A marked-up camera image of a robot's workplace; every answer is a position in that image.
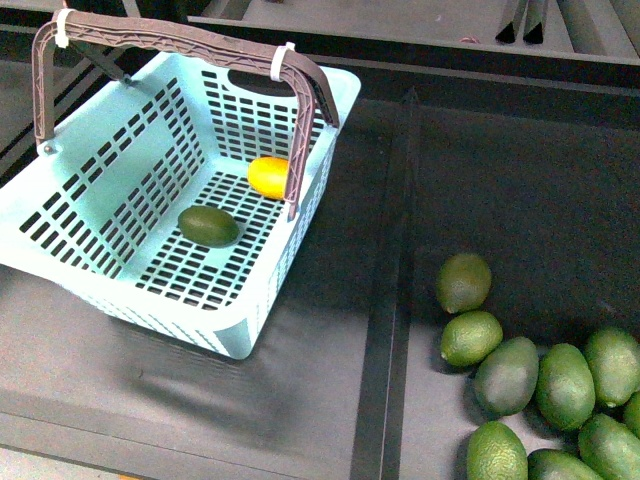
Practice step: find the white zip tie right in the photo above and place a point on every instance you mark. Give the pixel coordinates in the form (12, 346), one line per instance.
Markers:
(277, 61)

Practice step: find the brown basket handle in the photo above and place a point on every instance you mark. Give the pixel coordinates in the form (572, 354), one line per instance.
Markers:
(308, 82)

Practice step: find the green avocado top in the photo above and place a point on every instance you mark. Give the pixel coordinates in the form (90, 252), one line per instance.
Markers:
(463, 283)

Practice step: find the green avocado bottom right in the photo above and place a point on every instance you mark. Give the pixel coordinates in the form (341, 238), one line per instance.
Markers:
(609, 448)

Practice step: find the yellow mango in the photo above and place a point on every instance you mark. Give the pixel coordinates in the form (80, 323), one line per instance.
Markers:
(268, 176)

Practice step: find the green avocado centre right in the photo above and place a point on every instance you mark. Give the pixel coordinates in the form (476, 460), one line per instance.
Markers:
(565, 392)

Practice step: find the green avocado far right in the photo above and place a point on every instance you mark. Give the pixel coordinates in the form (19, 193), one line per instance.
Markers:
(613, 359)

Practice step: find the green avocado bottom middle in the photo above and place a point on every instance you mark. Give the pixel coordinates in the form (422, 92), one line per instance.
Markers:
(552, 464)

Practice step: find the light blue plastic basket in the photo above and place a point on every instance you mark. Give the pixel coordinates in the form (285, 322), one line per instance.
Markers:
(99, 216)

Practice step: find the green avocado right edge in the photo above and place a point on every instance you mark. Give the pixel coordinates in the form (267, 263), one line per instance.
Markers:
(631, 414)

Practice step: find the dark green avocado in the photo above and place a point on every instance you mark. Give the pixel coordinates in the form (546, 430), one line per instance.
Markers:
(208, 226)

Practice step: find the white zip tie left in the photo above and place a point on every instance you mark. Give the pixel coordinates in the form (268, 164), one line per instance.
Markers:
(61, 38)

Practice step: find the white zip tie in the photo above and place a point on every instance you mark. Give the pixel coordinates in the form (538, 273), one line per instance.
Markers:
(61, 38)
(277, 61)

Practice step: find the green avocado bottom left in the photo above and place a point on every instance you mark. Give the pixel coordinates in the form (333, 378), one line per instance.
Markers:
(494, 452)

